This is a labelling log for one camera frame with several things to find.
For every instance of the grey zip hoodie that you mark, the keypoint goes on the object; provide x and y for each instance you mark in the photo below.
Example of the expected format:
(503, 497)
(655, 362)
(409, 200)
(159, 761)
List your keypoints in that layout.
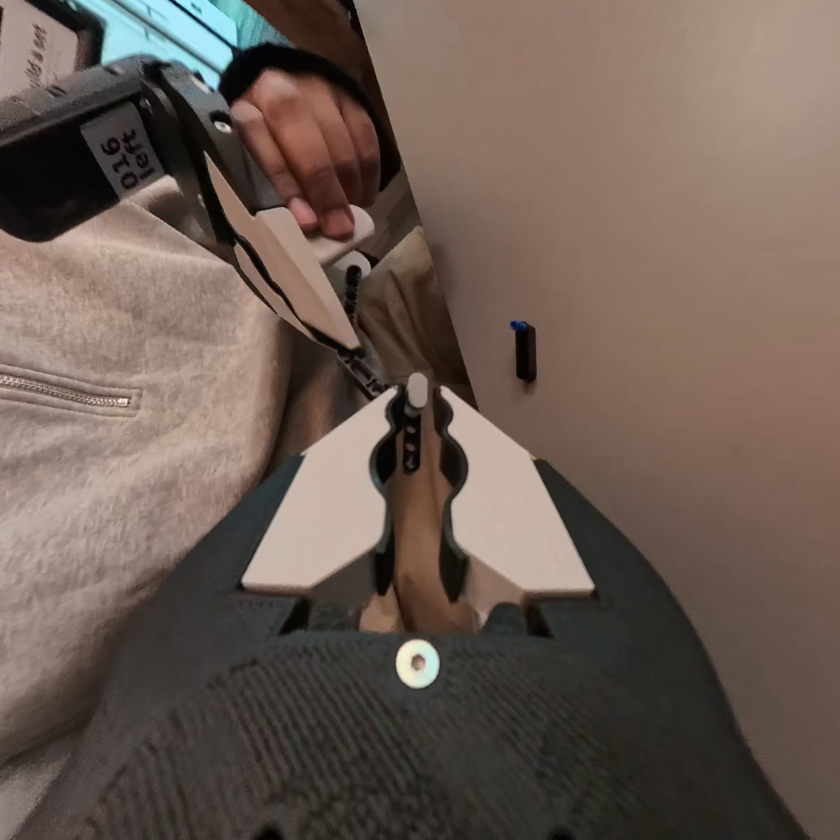
(131, 315)

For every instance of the person's left hand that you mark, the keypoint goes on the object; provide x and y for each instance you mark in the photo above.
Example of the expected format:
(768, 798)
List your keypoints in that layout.
(308, 138)

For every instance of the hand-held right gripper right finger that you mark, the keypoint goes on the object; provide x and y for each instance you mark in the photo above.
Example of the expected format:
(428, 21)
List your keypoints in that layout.
(518, 525)

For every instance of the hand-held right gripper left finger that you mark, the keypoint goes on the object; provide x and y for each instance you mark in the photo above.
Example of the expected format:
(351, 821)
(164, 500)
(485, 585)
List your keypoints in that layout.
(315, 518)

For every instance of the person's left forearm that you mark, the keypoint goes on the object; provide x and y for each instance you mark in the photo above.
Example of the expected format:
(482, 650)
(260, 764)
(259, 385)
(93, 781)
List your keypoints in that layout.
(289, 59)

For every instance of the small black blue-pin lego piece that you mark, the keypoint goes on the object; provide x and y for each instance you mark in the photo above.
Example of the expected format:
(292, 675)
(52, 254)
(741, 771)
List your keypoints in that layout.
(525, 358)

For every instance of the black lego beam assembly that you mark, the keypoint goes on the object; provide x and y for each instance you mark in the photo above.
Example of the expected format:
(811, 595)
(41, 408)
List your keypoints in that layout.
(362, 375)

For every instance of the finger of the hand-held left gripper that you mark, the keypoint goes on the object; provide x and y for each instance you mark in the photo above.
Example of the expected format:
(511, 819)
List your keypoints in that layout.
(295, 269)
(262, 283)

